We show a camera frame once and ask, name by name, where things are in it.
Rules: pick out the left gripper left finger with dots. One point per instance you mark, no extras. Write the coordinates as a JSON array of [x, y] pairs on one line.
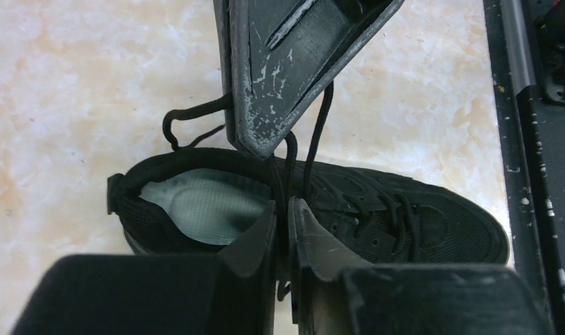
[[228, 292]]

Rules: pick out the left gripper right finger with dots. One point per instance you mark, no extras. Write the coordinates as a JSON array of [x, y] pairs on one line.
[[334, 291]]

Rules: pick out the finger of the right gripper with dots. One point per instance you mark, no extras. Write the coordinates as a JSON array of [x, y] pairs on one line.
[[278, 56]]

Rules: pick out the black shoe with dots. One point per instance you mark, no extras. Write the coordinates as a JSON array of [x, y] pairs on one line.
[[199, 200]]

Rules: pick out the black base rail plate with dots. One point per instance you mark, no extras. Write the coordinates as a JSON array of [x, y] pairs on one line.
[[527, 53]]

